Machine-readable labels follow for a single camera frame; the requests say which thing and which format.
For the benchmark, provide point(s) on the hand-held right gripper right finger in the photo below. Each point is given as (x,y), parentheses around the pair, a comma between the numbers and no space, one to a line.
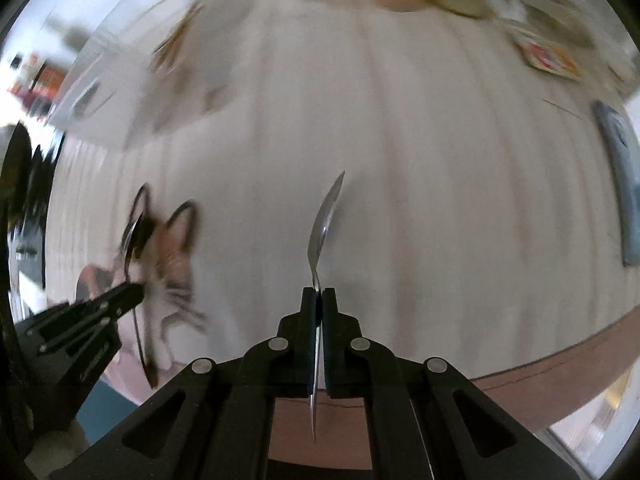
(331,340)

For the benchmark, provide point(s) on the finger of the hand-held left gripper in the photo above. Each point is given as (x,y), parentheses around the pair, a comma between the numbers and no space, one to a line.
(75,332)
(117,297)

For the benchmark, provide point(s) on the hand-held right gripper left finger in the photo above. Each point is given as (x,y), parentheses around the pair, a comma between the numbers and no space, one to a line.
(310,340)

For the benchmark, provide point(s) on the steel spoon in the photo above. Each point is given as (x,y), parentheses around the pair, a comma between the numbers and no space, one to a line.
(131,240)
(325,220)

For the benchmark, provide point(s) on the clear plastic tray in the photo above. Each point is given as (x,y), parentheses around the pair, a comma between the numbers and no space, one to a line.
(125,60)

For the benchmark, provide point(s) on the blue kitchen cabinet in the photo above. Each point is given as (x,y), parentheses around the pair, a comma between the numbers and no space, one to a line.
(110,410)

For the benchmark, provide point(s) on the cat print table mat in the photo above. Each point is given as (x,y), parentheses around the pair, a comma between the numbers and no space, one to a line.
(400,185)

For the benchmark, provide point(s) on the blue smartphone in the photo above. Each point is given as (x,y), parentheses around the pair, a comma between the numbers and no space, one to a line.
(620,170)

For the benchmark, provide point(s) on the small printed card box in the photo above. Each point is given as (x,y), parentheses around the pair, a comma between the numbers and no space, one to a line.
(550,55)

